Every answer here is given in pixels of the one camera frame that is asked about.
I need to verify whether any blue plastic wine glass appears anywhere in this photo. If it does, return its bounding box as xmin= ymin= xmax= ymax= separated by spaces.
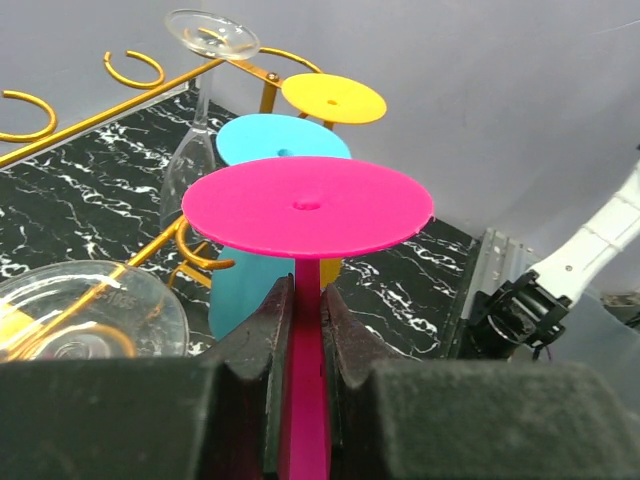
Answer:
xmin=208 ymin=114 xmax=351 ymax=340

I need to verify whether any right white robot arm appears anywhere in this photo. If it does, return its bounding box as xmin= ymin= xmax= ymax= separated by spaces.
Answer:
xmin=458 ymin=166 xmax=639 ymax=360

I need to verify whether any magenta plastic wine glass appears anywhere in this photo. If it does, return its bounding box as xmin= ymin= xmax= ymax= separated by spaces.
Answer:
xmin=182 ymin=157 xmax=434 ymax=479

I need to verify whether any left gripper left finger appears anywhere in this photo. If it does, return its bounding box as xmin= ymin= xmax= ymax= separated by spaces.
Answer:
xmin=1 ymin=276 xmax=294 ymax=479

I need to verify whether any clear wine glass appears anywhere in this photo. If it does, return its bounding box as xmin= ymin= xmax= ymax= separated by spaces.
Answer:
xmin=159 ymin=9 xmax=261 ymax=229
xmin=1 ymin=260 xmax=189 ymax=362

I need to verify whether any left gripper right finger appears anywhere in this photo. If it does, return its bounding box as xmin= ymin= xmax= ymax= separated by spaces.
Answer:
xmin=322 ymin=287 xmax=639 ymax=479

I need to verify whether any gold wire wine glass rack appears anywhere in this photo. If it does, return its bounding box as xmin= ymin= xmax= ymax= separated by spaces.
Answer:
xmin=0 ymin=46 xmax=341 ymax=362

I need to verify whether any yellow plastic wine glass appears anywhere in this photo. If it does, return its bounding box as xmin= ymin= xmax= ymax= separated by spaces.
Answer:
xmin=281 ymin=72 xmax=389 ymax=291

